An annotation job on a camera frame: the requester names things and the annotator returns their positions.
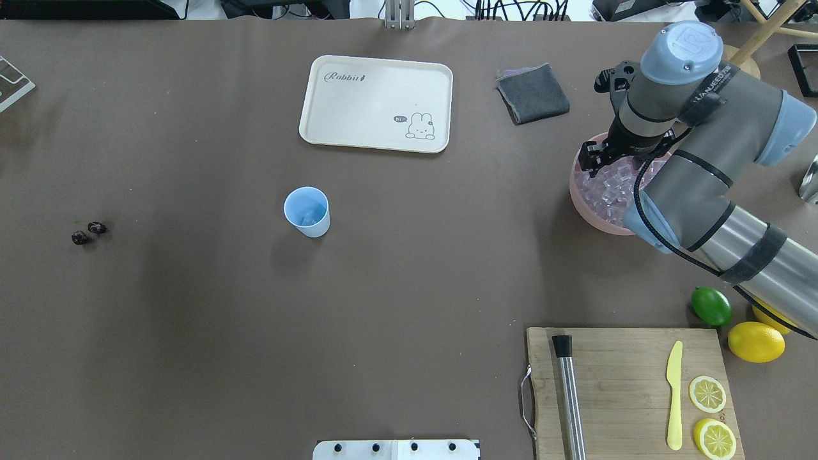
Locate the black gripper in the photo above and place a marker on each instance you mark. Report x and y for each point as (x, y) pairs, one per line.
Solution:
(623, 140)

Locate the clear ice cube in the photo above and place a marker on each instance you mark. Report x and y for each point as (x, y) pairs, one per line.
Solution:
(312, 217)

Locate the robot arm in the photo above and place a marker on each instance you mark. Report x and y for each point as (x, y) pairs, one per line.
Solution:
(715, 120)

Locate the clear ice cubes pile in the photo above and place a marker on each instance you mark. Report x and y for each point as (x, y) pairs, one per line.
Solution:
(604, 188)

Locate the wooden cup stand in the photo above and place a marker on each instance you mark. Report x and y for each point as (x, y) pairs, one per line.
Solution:
(742, 57)

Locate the steel ice scoop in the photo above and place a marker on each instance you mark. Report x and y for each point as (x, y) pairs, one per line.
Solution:
(808, 188)

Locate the light blue cup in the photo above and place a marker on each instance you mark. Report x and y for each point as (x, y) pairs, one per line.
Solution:
(308, 210)

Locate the grey folded cloth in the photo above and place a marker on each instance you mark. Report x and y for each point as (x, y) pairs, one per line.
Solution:
(532, 93)

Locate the steel muddler black tip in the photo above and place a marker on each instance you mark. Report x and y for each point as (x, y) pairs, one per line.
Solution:
(563, 348)

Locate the green lime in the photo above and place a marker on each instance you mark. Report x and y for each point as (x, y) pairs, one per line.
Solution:
(711, 306)

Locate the yellow plastic knife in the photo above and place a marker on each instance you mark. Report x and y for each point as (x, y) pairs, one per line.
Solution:
(674, 433)

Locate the cream rabbit tray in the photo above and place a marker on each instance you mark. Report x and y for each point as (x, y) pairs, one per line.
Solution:
(363, 102)

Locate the wooden cutting board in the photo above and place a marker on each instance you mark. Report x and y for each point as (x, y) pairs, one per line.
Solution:
(623, 393)

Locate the whole yellow lemon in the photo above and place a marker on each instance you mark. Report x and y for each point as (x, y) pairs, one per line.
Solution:
(756, 342)

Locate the lemon slice upper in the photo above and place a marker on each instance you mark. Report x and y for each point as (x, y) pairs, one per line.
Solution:
(707, 394)

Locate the lemon half lower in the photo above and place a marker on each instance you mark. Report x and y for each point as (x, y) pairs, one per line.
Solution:
(714, 439)

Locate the dark cherry right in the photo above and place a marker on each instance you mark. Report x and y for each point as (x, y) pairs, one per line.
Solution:
(96, 227)

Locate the dark cherry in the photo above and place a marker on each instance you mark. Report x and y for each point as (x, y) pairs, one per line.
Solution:
(96, 227)
(79, 238)

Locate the dark cherry left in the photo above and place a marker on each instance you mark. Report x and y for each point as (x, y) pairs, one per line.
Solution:
(79, 238)

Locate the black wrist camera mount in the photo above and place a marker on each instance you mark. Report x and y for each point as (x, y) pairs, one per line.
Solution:
(616, 82)

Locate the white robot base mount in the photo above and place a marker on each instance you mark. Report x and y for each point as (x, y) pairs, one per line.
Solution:
(398, 449)

